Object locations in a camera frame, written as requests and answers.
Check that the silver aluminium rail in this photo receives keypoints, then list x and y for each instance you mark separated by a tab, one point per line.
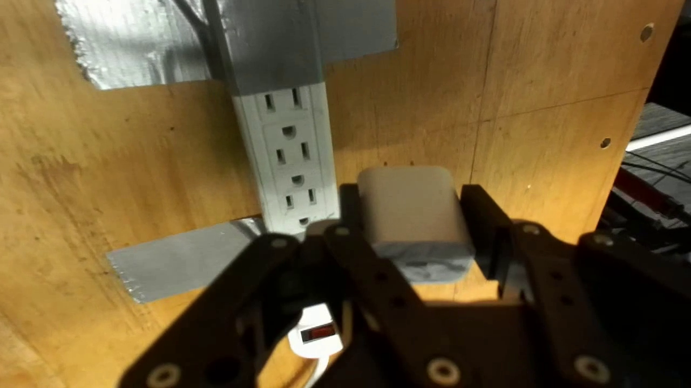
658	138

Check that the white charger head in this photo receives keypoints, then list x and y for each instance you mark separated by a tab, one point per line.
412	211

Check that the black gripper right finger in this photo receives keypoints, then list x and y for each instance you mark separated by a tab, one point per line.
575	308

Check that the white power strip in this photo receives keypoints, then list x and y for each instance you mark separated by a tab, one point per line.
291	154

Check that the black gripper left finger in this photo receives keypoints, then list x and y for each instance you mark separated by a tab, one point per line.
302	308

